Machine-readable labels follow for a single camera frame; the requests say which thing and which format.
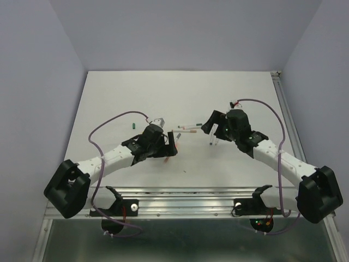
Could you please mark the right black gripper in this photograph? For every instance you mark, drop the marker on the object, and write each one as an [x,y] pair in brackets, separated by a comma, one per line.
[217,117]

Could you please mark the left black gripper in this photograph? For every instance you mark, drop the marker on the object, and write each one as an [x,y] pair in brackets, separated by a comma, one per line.
[166,149]

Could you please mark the light blue cap marker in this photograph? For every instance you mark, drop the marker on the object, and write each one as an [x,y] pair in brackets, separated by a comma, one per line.
[212,134]

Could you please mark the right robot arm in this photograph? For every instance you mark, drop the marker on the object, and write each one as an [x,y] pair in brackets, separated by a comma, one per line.
[315,193]

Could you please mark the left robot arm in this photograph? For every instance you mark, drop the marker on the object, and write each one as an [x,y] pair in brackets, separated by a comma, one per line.
[68,189]

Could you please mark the beige cap marker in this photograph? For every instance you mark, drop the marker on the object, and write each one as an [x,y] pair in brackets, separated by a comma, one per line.
[185,131]

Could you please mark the green cap marker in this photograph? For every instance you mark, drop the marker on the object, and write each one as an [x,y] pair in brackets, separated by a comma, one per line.
[197,124]

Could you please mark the pink cap marker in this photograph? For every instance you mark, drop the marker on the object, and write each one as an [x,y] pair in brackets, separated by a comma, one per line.
[192,127]

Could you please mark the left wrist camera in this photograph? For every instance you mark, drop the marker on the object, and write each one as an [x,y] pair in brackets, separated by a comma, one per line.
[159,122]

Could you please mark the front aluminium rail frame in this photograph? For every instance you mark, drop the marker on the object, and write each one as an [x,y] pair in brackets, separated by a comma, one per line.
[189,202]

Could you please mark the right side aluminium rail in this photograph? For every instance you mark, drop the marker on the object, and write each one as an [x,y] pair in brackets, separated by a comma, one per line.
[289,122]

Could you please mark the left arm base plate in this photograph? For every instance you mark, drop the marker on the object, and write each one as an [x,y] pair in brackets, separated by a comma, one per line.
[114,211]

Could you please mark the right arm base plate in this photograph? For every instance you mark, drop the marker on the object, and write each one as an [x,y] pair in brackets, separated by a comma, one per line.
[254,206]

